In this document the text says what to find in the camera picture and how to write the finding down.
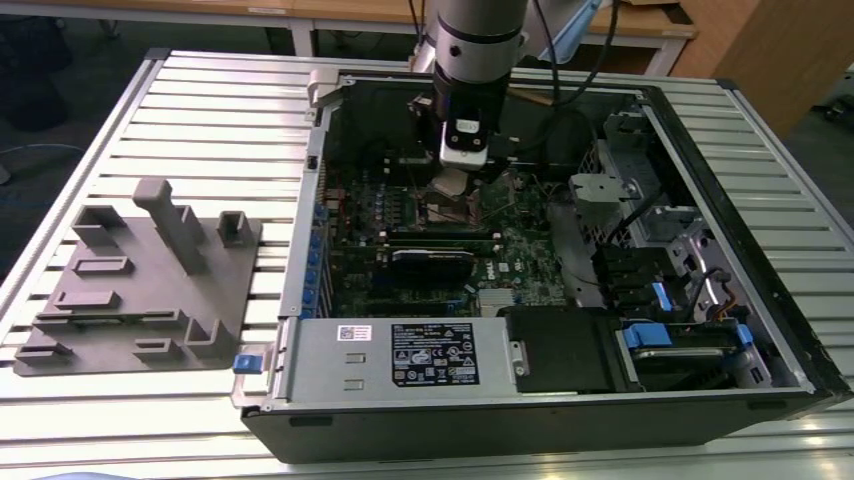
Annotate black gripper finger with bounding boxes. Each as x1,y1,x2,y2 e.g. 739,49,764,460
405,92,440,150

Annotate silver CPU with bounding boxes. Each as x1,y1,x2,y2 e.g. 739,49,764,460
431,168,472,197

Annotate metal socket cover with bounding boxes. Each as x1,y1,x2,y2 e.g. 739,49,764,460
469,169,515,224

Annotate CPU socket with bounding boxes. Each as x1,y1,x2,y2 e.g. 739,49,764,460
416,197,485,227

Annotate RAM slot white clips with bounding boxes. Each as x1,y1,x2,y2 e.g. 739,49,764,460
377,230,501,239
383,240,503,251

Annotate silver metal drive cage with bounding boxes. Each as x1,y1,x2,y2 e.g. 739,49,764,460
567,112,672,241

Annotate wooden desk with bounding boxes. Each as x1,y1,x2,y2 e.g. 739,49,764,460
0,0,319,57
311,0,700,77

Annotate black graphics card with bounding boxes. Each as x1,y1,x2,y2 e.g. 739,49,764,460
388,246,476,287

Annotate green motherboard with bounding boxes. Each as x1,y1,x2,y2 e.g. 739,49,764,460
317,149,585,320

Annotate silver chipset heatsink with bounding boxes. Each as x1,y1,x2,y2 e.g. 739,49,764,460
477,287,520,307

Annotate black drive bay block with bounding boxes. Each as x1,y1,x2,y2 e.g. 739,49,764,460
589,244,686,314

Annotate wooden cabinet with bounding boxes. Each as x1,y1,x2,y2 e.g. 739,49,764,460
670,0,854,144

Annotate silver power supply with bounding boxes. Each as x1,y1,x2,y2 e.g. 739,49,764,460
264,315,523,402

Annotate hard disk blue carrier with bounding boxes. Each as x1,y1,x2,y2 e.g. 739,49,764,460
616,319,754,392

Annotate grey parts rack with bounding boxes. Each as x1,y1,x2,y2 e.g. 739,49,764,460
10,178,265,377

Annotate black office chair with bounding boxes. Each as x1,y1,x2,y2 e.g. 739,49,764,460
0,14,76,132

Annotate black PC case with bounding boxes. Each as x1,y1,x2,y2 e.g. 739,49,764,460
237,67,854,464

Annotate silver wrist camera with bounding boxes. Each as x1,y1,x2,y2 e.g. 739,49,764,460
437,117,493,170

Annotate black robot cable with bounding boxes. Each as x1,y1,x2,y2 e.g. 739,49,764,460
528,0,563,106

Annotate thick black cable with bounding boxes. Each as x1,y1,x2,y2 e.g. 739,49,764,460
537,107,599,169

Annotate black power cable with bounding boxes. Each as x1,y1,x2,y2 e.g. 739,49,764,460
616,192,668,246

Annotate blue carrier handle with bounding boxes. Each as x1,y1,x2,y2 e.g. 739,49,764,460
647,281,676,310

